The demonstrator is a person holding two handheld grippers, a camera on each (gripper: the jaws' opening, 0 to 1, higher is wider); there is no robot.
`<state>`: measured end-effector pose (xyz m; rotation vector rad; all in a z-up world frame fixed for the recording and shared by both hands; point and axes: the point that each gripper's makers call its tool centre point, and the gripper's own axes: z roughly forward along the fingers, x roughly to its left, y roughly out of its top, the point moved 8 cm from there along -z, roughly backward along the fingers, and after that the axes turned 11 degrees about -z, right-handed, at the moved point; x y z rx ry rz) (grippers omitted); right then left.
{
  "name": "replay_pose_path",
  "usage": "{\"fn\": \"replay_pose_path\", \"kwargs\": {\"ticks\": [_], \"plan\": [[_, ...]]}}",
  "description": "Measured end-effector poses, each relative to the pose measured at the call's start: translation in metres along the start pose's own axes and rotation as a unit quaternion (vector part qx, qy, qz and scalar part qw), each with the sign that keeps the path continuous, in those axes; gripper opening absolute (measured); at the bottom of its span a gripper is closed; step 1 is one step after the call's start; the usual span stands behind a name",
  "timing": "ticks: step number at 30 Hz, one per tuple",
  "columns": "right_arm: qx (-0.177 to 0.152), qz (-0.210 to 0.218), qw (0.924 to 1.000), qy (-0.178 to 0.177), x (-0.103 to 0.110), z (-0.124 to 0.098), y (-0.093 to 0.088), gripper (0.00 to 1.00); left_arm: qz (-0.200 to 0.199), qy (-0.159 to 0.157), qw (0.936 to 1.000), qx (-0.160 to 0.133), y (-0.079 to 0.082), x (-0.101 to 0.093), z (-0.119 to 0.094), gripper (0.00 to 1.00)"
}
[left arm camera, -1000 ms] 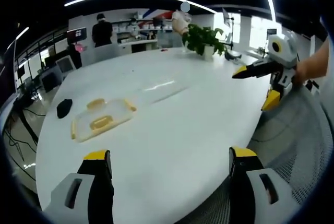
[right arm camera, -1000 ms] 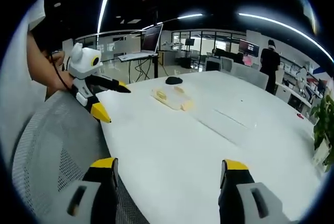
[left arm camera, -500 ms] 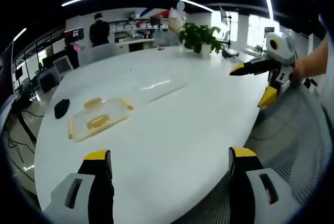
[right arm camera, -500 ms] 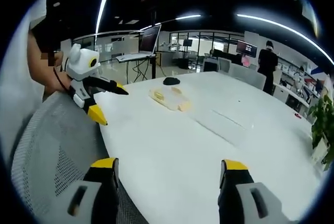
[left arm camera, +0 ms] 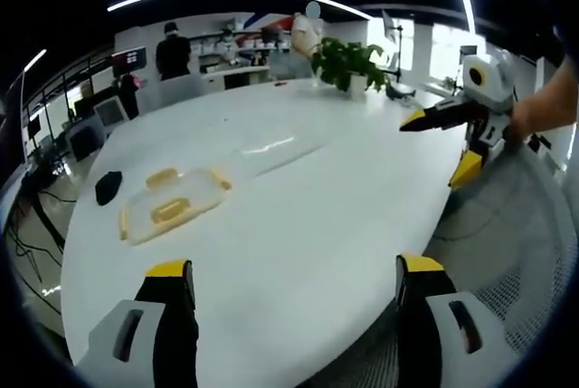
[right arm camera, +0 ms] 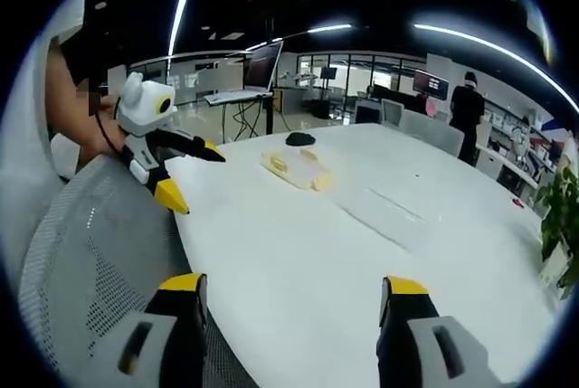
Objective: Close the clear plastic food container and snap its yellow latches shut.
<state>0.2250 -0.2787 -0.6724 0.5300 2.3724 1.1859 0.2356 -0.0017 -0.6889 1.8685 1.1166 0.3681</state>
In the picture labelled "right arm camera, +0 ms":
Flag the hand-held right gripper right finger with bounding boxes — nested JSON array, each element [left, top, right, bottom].
[[376, 275, 517, 388]]

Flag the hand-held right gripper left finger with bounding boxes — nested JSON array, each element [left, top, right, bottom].
[[101, 272, 210, 388]]

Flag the clear bag of pastries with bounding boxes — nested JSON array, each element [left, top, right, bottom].
[[259, 145, 338, 193]]

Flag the grey mesh office chair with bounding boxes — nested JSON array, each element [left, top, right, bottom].
[[17, 151, 257, 388]]

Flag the long ceiling light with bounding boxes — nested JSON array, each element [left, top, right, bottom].
[[168, 0, 191, 60], [306, 23, 355, 35], [413, 23, 576, 100]]

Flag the open laptop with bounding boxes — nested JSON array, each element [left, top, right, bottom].
[[203, 40, 286, 105]]

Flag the small black cloth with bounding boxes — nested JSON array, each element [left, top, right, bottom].
[[284, 131, 318, 148]]

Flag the white office chair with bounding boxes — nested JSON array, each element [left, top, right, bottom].
[[399, 109, 466, 157], [381, 98, 404, 130]]

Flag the green potted plant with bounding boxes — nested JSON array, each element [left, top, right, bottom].
[[535, 128, 579, 301]]

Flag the white storage shelves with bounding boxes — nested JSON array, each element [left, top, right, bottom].
[[477, 106, 569, 191]]

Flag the dark computer monitor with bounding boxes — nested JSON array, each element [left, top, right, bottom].
[[412, 68, 451, 101]]

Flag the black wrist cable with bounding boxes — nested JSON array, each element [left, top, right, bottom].
[[93, 109, 128, 156]]

